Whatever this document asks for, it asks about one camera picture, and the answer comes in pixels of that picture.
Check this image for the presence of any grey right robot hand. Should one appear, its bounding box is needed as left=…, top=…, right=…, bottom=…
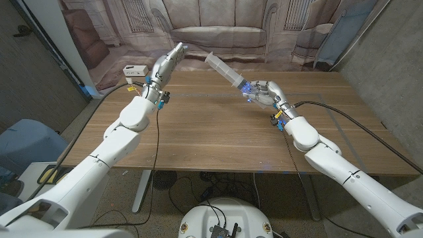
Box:
left=243, top=80, right=291, bottom=112

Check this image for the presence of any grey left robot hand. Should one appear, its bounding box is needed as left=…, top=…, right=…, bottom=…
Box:
left=150, top=42, right=188, bottom=87

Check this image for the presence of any clear plastic syringe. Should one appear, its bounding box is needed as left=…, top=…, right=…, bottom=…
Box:
left=204, top=52, right=278, bottom=110

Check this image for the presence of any white power outlet box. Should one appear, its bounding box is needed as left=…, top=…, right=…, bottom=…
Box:
left=122, top=65, right=149, bottom=77

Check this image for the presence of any white table leg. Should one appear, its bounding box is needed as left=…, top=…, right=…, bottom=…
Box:
left=299, top=174, right=322, bottom=221
left=132, top=170, right=153, bottom=214

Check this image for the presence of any round black floor fan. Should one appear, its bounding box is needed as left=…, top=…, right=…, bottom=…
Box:
left=151, top=170, right=178, bottom=191

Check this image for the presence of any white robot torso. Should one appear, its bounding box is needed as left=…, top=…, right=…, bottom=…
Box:
left=178, top=197, right=274, bottom=238

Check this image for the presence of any black torso electronics module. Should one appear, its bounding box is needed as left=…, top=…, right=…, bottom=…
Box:
left=210, top=223, right=239, bottom=238

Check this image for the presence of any blue grey bin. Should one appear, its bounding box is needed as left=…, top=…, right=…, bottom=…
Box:
left=0, top=118, right=69, bottom=176

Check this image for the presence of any black yellow foot pedal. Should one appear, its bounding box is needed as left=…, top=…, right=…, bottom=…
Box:
left=36, top=164, right=67, bottom=186

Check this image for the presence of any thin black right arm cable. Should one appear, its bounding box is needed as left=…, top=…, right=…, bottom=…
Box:
left=282, top=130, right=377, bottom=238

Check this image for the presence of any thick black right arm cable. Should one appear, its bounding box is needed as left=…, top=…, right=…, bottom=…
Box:
left=293, top=100, right=423, bottom=175

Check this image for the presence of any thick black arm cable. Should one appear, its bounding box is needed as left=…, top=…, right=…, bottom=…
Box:
left=293, top=100, right=423, bottom=175
left=26, top=82, right=146, bottom=202

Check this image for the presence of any white floor cable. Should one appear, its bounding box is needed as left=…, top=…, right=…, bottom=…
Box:
left=252, top=173, right=262, bottom=211

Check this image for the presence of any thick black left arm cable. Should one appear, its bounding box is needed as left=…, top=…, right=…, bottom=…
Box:
left=26, top=82, right=146, bottom=202

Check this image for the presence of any black floor cable loop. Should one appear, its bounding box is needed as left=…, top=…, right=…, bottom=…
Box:
left=167, top=176, right=201, bottom=216

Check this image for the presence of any black door handle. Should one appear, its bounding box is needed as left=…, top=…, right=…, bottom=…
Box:
left=13, top=24, right=34, bottom=38

